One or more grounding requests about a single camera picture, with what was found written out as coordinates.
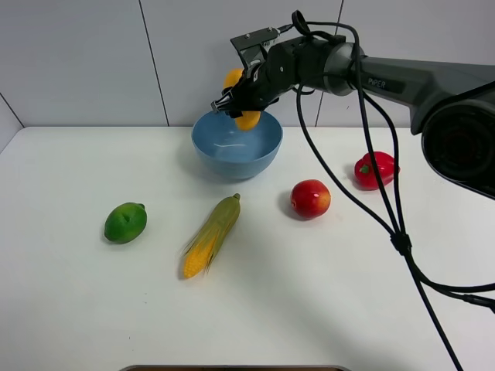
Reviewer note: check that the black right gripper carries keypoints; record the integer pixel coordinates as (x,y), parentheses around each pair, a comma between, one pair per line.
(285,67)

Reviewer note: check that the yellow mango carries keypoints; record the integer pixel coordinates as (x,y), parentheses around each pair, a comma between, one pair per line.
(248,119)

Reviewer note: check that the red apple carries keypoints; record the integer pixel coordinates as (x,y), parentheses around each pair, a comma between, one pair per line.
(310,199)

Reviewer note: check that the green lime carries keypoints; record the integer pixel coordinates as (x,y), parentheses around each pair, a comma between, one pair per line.
(125,223)

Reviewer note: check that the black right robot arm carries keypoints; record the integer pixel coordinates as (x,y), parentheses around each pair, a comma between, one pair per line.
(451,104)

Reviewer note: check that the blue plastic bowl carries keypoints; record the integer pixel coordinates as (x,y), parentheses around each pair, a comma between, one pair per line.
(232,153)

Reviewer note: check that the corn cob with husk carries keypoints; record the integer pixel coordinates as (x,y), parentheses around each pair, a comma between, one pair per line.
(203,248)

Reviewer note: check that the red bell pepper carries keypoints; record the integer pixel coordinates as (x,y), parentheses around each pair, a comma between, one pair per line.
(364,172)

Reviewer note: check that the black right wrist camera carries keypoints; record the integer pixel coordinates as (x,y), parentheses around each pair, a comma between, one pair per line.
(257,44)

